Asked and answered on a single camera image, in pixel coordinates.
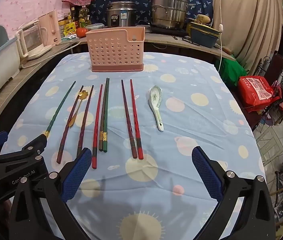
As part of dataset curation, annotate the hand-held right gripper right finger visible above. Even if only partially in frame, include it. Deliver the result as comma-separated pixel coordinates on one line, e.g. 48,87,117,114
191,146,277,240

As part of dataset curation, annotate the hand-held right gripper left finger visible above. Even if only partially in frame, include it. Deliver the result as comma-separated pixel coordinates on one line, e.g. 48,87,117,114
9,147,93,240

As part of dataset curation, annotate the dark red chopstick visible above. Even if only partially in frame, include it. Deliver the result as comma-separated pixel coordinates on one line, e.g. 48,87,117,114
121,79,138,159
56,85,84,164
77,85,94,157

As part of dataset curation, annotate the green chopstick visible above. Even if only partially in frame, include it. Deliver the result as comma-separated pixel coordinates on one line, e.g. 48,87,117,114
103,78,110,153
45,81,76,138

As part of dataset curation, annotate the brown chopstick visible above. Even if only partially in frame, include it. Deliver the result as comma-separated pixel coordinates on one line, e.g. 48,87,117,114
99,78,108,152

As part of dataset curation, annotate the gold flower spoon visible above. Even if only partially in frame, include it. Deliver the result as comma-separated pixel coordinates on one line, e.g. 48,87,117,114
68,89,87,128

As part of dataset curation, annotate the white floral ceramic spoon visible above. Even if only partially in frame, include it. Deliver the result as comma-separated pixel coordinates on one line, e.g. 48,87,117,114
148,85,164,132

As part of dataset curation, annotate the pink perforated utensil holder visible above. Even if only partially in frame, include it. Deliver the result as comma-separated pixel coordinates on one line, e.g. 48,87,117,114
85,27,145,73

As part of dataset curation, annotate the blue printed tablecloth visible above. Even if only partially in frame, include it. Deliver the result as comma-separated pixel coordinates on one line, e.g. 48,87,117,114
0,52,265,240

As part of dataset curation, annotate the red plastic bag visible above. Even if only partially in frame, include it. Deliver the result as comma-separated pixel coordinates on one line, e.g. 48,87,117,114
237,76,281,111

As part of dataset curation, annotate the white glass kettle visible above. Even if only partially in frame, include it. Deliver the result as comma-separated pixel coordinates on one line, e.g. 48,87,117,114
15,21,52,61

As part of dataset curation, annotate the green plastic bag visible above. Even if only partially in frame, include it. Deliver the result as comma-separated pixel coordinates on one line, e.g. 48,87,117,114
218,57,247,88

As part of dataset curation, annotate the pink electric kettle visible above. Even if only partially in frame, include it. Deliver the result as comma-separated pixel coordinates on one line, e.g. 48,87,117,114
38,9,62,47

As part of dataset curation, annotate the yellow packet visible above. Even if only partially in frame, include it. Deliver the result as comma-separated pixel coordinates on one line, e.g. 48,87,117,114
64,22,77,37

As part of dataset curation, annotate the dark metal chair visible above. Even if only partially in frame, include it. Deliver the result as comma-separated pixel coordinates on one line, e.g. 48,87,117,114
256,54,283,130

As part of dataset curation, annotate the clear food container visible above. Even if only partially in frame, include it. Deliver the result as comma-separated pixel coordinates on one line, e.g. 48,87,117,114
85,23,104,31

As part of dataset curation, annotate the yellow oil bottle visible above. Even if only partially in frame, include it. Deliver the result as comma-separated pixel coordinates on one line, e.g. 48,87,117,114
78,5,91,28

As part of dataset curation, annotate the blue lunch box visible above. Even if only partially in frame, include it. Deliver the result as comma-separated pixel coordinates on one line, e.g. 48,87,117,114
189,21,221,49

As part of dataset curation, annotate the black induction cooker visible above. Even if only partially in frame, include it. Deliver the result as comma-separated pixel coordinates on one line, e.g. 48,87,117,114
145,26,187,37

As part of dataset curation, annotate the brown potato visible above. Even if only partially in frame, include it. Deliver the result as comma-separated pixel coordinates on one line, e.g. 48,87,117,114
196,14,211,24

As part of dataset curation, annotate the beige curtain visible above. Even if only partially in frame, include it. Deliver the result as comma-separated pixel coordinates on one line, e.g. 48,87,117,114
213,0,283,77

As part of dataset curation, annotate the steel rice cooker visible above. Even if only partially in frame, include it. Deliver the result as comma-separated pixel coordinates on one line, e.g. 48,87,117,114
107,1,137,28

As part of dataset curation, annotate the steel utensil holder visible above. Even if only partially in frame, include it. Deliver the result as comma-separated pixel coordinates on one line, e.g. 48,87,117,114
151,0,189,30

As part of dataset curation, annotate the white cable with switch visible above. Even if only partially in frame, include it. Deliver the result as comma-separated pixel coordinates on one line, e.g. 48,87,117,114
215,0,226,75

